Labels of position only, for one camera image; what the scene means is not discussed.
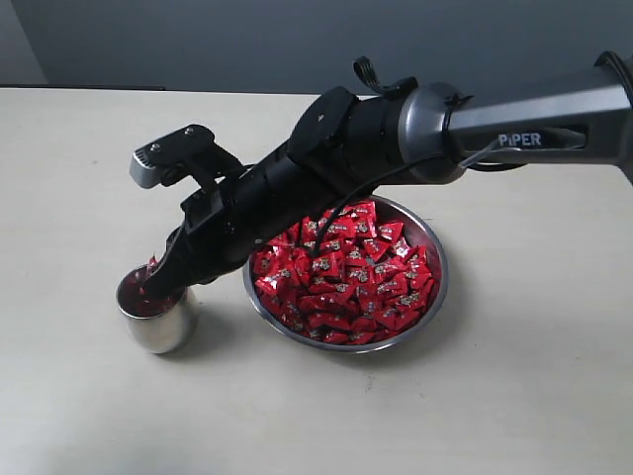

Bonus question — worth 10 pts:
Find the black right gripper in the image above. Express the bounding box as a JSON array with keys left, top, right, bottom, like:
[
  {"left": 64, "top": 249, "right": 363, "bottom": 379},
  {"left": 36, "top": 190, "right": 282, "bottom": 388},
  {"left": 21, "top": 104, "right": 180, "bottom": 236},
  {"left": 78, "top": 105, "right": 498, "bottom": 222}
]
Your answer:
[{"left": 143, "top": 146, "right": 341, "bottom": 298}]

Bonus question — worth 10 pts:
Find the red candy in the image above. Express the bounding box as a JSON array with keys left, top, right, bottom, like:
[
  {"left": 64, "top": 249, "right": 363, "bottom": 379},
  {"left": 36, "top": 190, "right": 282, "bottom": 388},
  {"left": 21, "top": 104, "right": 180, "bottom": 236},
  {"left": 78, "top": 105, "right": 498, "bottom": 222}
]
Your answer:
[{"left": 144, "top": 255, "right": 159, "bottom": 276}]

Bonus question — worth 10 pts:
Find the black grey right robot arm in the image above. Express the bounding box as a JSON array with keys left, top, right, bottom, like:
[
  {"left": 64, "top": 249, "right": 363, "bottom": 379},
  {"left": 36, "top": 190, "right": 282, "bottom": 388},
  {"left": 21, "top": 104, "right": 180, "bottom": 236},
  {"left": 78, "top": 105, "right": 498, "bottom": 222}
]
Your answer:
[{"left": 130, "top": 51, "right": 632, "bottom": 298}]

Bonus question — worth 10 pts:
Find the stainless steel cup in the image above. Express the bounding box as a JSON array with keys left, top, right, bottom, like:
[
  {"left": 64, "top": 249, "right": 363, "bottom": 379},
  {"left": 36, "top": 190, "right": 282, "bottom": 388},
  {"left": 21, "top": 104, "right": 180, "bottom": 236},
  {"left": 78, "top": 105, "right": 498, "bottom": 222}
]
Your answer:
[{"left": 116, "top": 265, "right": 198, "bottom": 354}]

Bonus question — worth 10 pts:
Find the pile of red candies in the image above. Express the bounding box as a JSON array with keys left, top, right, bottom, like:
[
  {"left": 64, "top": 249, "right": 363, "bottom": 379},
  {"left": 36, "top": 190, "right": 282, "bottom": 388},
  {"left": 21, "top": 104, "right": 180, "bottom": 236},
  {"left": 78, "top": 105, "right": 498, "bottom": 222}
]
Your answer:
[{"left": 252, "top": 200, "right": 438, "bottom": 345}]

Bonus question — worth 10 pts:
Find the stainless steel bowl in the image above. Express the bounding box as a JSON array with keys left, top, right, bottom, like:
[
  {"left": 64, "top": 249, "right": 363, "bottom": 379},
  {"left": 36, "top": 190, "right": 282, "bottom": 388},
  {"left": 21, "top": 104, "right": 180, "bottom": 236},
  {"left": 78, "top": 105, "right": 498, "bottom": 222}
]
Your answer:
[{"left": 241, "top": 195, "right": 450, "bottom": 355}]

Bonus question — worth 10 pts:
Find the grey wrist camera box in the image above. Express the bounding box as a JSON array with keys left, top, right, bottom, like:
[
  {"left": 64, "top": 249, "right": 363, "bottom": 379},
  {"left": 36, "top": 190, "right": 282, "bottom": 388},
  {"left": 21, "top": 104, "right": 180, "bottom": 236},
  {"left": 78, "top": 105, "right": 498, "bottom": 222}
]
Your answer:
[{"left": 130, "top": 124, "right": 244, "bottom": 192}]

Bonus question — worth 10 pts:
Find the black camera cable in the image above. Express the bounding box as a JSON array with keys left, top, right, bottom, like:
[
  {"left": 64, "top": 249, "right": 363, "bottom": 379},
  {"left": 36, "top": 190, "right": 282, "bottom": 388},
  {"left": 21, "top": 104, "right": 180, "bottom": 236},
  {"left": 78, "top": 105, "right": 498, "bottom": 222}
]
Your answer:
[{"left": 309, "top": 138, "right": 505, "bottom": 261}]

